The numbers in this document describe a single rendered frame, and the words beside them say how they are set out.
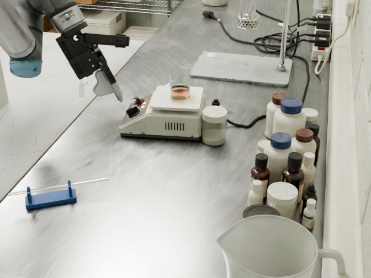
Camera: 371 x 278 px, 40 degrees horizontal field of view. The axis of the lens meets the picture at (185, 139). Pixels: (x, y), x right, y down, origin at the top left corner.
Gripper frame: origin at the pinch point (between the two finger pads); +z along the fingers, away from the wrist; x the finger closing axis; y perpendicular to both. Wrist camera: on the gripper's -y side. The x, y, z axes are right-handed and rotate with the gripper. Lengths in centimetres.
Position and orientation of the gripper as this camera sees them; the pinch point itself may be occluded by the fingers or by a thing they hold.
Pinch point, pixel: (120, 95)
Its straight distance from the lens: 132.2
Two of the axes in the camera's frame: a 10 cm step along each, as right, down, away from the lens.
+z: 4.6, 8.5, 2.7
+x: 2.5, 1.7, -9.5
